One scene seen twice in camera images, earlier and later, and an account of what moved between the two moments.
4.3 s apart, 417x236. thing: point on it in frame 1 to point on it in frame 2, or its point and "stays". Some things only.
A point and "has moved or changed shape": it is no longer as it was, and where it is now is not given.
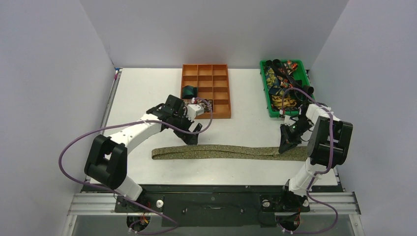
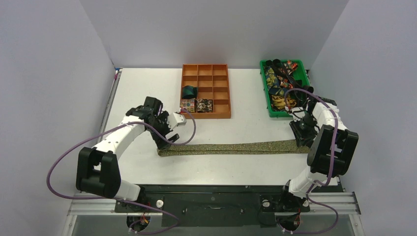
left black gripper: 189,138 to 161,141
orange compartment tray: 212,80 stays
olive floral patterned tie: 299,154 has moved or changed shape
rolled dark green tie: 189,92 stays
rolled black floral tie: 205,105 stays
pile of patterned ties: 287,92 stays
